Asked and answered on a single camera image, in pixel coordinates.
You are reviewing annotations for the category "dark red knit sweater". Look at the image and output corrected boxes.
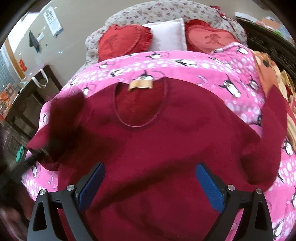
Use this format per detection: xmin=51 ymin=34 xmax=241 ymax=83
xmin=28 ymin=78 xmax=287 ymax=240

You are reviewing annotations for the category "dark wooden desk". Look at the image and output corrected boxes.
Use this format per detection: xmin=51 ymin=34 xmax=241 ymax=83
xmin=4 ymin=64 xmax=62 ymax=139

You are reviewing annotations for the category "orange cartoon blanket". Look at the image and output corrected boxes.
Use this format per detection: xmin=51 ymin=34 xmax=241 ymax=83
xmin=252 ymin=51 xmax=295 ymax=149

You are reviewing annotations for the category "pink penguin print blanket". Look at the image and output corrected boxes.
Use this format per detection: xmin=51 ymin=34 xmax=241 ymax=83
xmin=21 ymin=42 xmax=296 ymax=241

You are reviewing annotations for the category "dark carved wooden headboard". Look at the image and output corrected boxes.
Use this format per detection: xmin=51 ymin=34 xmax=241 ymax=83
xmin=237 ymin=18 xmax=296 ymax=82

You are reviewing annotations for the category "right red heart cushion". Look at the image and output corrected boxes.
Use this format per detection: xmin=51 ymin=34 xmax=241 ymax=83
xmin=185 ymin=19 xmax=239 ymax=54

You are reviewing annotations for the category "red heart cushion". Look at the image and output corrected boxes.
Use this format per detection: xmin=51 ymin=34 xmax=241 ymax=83
xmin=185 ymin=19 xmax=239 ymax=54
xmin=98 ymin=25 xmax=153 ymax=62

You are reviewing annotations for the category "left red heart cushion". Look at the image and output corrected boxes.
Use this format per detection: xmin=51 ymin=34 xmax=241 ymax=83
xmin=98 ymin=25 xmax=153 ymax=62

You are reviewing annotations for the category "white square pillow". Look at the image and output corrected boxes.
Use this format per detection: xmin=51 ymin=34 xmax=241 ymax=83
xmin=144 ymin=19 xmax=187 ymax=51

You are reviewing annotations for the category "floral grey pillow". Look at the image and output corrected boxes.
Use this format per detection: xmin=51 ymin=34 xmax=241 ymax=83
xmin=84 ymin=1 xmax=247 ymax=66

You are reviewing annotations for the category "red wall decoration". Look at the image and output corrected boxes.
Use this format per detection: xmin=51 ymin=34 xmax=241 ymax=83
xmin=19 ymin=59 xmax=27 ymax=72

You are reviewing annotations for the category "dark cloth on wall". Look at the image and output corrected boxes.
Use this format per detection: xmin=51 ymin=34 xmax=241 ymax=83
xmin=29 ymin=30 xmax=40 ymax=53

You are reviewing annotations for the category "white wall poster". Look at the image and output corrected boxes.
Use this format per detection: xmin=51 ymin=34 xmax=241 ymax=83
xmin=43 ymin=6 xmax=63 ymax=38

